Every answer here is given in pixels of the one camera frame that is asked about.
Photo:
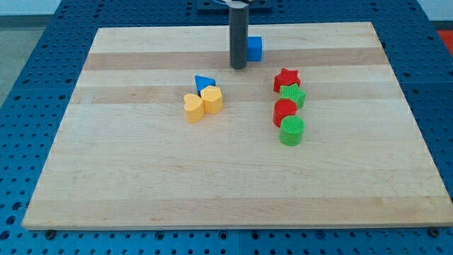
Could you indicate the yellow hexagon block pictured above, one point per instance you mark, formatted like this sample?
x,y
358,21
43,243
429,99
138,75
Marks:
x,y
212,99

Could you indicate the yellow heart block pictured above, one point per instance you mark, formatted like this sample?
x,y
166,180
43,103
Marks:
x,y
193,107

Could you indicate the blue triangle block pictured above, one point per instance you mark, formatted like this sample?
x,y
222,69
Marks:
x,y
202,82

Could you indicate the red cylinder block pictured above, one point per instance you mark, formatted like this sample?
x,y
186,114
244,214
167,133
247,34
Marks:
x,y
283,108

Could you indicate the green cylinder block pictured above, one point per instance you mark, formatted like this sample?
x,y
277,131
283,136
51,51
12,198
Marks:
x,y
291,130

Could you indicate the green star block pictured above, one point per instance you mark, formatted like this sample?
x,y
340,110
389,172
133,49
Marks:
x,y
293,93

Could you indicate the red star block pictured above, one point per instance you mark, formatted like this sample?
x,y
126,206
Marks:
x,y
286,77

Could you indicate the blue cube block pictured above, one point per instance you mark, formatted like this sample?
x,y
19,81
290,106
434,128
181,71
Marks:
x,y
255,49

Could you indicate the light wooden board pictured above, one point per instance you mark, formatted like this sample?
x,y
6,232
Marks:
x,y
126,158

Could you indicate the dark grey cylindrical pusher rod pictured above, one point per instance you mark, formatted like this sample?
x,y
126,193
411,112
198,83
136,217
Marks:
x,y
238,33

